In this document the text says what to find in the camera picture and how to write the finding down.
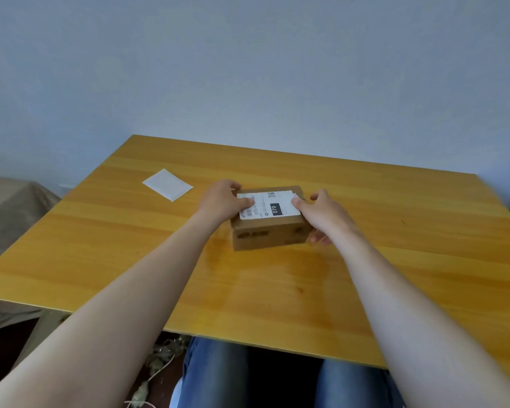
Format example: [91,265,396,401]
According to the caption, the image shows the small brown cardboard box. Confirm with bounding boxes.
[231,185,312,251]

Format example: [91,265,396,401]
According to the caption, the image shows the person's legs in blue jeans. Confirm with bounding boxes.
[176,336,406,408]

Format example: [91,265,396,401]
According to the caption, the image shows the person's left hand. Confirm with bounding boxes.
[197,179,256,223]

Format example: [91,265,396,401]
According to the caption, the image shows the person's right hand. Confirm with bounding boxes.
[291,189,358,246]

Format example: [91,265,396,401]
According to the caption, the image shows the person's right forearm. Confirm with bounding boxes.
[329,227,510,408]

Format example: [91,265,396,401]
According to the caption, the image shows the white paper sheet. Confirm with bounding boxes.
[142,168,194,203]

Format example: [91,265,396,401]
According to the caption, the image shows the white shipping label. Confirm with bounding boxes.
[237,190,302,220]

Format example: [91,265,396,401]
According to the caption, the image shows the dry leaves with white cable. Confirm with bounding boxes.
[125,335,192,408]

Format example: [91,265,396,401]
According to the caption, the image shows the beige cloth-covered furniture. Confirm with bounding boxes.
[0,174,61,335]

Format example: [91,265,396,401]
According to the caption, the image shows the person's left forearm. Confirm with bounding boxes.
[0,208,224,408]

